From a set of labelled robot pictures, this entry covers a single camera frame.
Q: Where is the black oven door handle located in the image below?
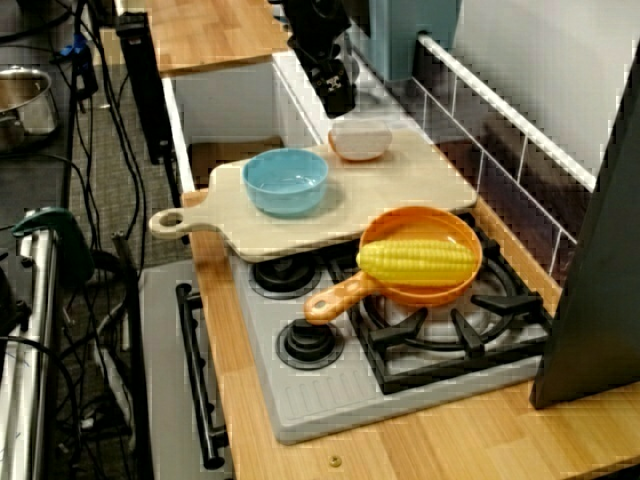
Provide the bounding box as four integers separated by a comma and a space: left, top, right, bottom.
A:
174, 283, 226, 470

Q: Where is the grey toy stove top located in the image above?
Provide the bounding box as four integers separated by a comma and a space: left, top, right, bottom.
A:
229, 209, 554, 446

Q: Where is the black upright post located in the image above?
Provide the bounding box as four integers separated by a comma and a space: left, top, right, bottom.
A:
114, 12, 176, 166

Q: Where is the black slanted side panel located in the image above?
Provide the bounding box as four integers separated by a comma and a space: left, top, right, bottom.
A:
529, 47, 640, 411

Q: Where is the orange toy frying pan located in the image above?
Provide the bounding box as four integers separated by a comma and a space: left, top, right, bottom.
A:
303, 205, 485, 326

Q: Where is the aluminium rail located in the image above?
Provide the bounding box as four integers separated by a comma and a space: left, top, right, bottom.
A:
0, 229, 61, 480

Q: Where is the black burner grate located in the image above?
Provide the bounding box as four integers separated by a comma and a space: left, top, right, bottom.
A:
324, 214, 556, 396

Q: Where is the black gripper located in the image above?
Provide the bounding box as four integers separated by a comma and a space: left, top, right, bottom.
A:
287, 0, 357, 119

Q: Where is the dark tile backsplash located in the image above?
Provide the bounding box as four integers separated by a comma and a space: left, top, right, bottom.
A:
409, 32, 599, 301

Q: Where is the blue cable plug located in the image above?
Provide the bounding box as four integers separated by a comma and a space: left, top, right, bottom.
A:
58, 30, 90, 60

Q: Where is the black stove knob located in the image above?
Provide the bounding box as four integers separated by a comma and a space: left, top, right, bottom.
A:
251, 254, 321, 300
276, 317, 345, 371

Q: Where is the teal box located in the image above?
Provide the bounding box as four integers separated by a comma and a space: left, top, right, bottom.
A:
367, 0, 461, 84

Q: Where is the light blue bowl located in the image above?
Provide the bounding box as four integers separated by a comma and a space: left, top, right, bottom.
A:
242, 147, 330, 219

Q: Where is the black cable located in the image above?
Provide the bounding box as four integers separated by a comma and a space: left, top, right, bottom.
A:
0, 7, 76, 46

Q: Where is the wooden cutting board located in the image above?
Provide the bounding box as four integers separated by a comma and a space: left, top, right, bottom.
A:
148, 127, 479, 264

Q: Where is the green clamp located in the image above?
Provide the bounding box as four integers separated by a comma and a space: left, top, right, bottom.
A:
10, 207, 96, 289

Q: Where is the white toy sink unit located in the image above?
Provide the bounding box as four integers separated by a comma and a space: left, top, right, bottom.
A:
160, 47, 401, 196

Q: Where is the grey oven door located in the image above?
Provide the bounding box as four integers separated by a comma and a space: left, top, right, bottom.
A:
139, 259, 234, 480

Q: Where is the steel pot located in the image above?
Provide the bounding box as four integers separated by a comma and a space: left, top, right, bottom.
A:
0, 67, 60, 155

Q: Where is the yellow toy corn cob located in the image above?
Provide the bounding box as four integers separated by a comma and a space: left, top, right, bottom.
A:
355, 238, 476, 289

